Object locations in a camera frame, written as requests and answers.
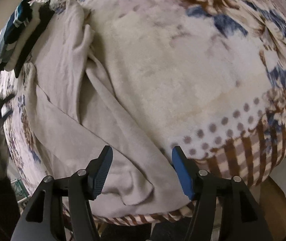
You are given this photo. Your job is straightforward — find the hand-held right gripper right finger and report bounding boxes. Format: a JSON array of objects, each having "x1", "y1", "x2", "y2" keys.
[{"x1": 171, "y1": 146, "x2": 274, "y2": 241}]

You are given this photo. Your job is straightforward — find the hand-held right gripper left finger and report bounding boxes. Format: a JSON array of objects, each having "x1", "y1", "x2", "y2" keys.
[{"x1": 10, "y1": 145, "x2": 114, "y2": 241}]

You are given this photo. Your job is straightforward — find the beige long pants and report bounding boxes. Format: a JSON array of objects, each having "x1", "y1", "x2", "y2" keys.
[{"x1": 24, "y1": 0, "x2": 184, "y2": 218}]

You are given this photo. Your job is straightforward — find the white folded garment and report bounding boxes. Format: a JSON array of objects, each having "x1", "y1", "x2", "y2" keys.
[{"x1": 4, "y1": 2, "x2": 42, "y2": 72}]

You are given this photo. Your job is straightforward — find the teal striped folded garment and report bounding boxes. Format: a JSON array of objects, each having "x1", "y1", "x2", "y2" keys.
[{"x1": 0, "y1": 0, "x2": 36, "y2": 65}]

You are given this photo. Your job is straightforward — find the black folded garment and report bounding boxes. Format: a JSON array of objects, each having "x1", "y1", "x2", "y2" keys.
[{"x1": 14, "y1": 0, "x2": 56, "y2": 79}]

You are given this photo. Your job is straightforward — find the cardboard box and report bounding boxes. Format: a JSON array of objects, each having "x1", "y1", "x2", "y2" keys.
[{"x1": 254, "y1": 171, "x2": 286, "y2": 233}]

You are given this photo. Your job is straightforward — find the floral plush blanket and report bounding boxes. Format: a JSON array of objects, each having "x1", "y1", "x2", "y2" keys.
[{"x1": 0, "y1": 0, "x2": 286, "y2": 226}]

